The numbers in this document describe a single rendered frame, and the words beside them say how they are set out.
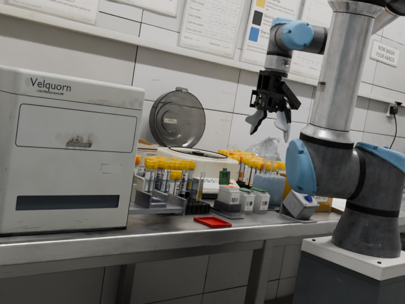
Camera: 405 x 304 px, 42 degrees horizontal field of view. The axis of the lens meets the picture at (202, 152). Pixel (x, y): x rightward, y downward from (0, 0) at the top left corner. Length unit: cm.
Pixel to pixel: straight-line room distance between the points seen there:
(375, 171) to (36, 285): 116
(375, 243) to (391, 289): 10
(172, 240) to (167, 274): 99
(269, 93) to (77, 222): 71
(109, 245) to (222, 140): 119
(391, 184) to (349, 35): 33
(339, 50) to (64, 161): 58
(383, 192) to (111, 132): 58
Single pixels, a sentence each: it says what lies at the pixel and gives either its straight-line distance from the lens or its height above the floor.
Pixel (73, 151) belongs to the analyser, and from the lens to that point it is 104.
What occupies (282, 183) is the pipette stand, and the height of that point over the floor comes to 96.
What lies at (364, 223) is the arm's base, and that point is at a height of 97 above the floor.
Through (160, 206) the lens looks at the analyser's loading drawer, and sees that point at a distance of 121.
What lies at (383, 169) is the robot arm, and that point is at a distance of 119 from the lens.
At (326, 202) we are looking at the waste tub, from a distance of 177.
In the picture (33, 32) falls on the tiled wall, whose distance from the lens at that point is 169.
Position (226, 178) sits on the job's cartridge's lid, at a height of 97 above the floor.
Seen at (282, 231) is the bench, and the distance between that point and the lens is 147.
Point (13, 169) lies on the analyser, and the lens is 99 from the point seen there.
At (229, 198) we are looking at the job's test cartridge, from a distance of 141.
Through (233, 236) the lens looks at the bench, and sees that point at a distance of 132.
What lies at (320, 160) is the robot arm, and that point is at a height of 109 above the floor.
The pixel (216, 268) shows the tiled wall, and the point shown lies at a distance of 236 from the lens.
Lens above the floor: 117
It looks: 6 degrees down
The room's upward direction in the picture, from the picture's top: 9 degrees clockwise
